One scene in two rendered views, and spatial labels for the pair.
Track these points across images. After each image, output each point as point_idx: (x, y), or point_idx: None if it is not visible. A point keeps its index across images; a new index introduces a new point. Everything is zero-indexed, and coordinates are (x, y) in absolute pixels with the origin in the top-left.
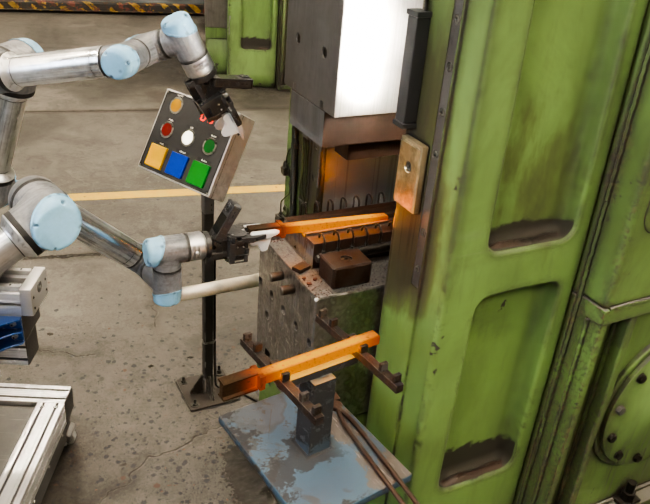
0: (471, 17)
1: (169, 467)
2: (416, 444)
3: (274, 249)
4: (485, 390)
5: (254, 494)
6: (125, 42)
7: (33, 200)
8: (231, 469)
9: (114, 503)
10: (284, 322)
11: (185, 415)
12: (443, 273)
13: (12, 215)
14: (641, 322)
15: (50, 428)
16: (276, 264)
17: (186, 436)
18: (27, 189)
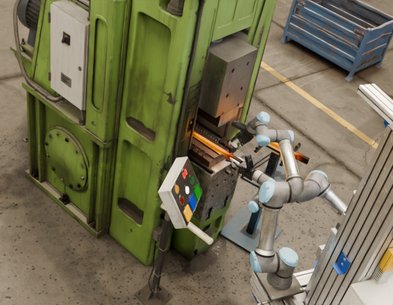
0: (260, 43)
1: (210, 291)
2: None
3: (219, 169)
4: None
5: (207, 257)
6: (283, 131)
7: (323, 177)
8: (199, 268)
9: (239, 302)
10: (224, 183)
11: (176, 298)
12: (246, 110)
13: (328, 183)
14: None
15: None
16: (222, 172)
17: (189, 292)
18: (319, 181)
